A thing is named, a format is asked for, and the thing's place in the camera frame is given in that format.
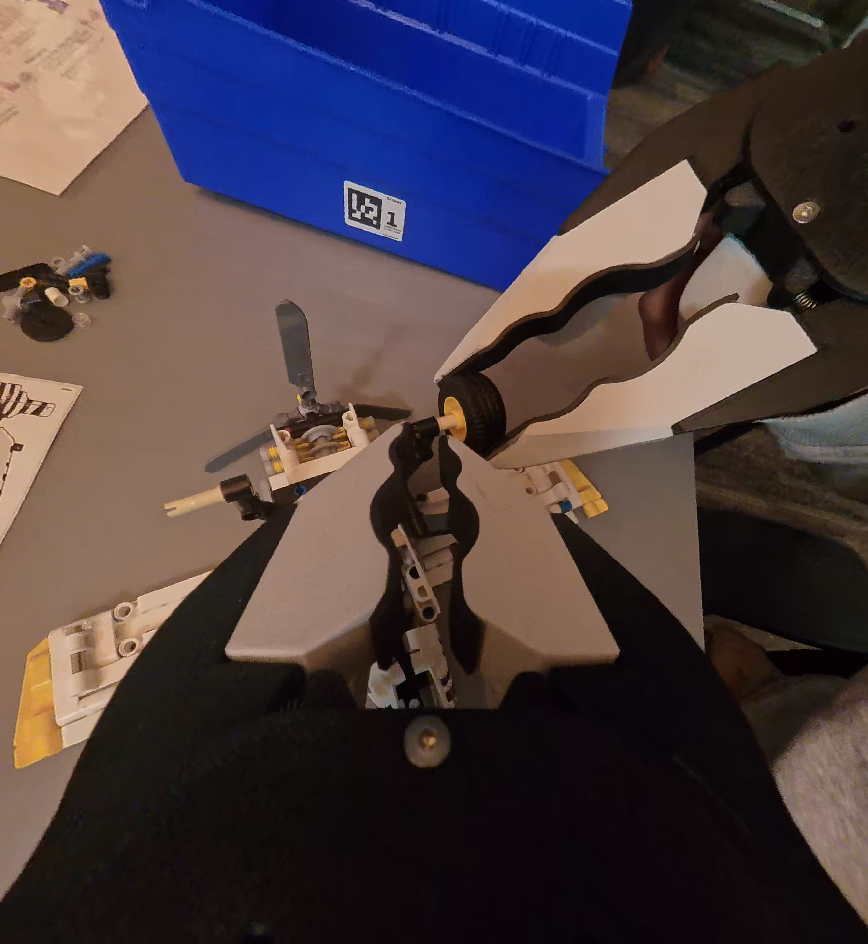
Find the zebra striped sticker sheet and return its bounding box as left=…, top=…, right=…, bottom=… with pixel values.
left=0, top=364, right=84, bottom=615

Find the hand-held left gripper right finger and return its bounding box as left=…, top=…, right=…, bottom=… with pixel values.
left=437, top=435, right=621, bottom=676

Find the printed white paper sheet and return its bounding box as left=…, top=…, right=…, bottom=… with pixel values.
left=0, top=0, right=149, bottom=197

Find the black chair seat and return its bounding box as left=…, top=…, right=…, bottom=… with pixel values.
left=695, top=509, right=868, bottom=657

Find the person's right forearm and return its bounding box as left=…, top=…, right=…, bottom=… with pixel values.
left=762, top=365, right=868, bottom=467

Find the blue plastic bin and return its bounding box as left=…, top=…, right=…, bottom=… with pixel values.
left=98, top=0, right=634, bottom=293

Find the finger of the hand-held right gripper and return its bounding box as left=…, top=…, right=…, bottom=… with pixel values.
left=434, top=158, right=711, bottom=386
left=489, top=294, right=820, bottom=470

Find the pile of dark lego parts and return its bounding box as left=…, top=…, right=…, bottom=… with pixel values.
left=0, top=247, right=115, bottom=344

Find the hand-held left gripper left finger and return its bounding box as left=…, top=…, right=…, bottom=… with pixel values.
left=224, top=422, right=419, bottom=672

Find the lego airplane model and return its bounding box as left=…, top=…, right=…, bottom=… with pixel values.
left=12, top=298, right=612, bottom=773

